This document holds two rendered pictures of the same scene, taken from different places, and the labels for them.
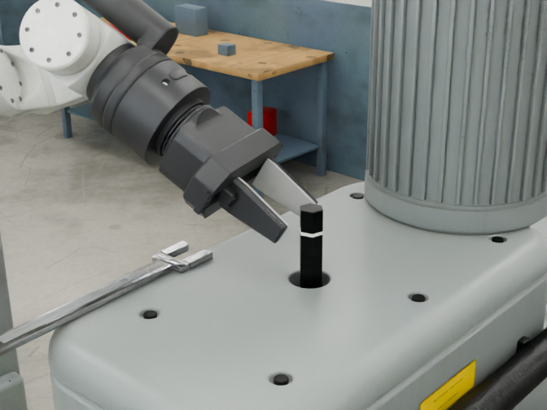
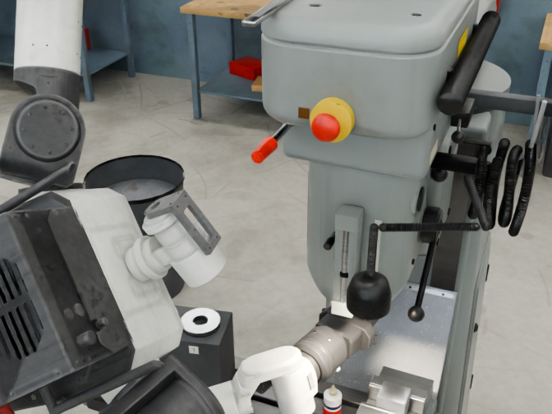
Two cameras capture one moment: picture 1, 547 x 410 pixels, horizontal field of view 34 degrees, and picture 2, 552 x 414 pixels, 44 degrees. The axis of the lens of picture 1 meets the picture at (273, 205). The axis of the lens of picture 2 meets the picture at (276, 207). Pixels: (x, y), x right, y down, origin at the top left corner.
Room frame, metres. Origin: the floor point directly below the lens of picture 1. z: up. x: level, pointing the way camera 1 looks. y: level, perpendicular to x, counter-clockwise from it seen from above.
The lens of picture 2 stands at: (-0.26, 0.50, 2.13)
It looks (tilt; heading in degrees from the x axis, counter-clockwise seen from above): 30 degrees down; 340
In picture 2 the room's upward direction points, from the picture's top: straight up
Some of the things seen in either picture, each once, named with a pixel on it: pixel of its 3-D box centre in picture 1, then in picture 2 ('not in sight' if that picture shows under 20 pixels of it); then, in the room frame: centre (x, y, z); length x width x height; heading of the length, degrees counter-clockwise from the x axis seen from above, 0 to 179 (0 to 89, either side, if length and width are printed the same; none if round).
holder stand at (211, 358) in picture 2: not in sight; (182, 351); (0.97, 0.29, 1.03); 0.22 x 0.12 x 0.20; 59
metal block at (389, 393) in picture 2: not in sight; (393, 402); (0.65, -0.10, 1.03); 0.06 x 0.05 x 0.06; 46
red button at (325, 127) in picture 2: not in sight; (326, 126); (0.52, 0.14, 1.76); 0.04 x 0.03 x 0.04; 48
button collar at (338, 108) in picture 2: not in sight; (332, 120); (0.54, 0.12, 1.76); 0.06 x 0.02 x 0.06; 48
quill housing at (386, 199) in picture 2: not in sight; (365, 218); (0.71, -0.04, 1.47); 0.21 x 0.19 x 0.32; 48
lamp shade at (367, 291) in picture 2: not in sight; (369, 290); (0.52, 0.05, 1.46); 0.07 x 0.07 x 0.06
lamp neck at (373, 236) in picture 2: not in sight; (372, 250); (0.52, 0.05, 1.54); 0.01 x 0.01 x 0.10
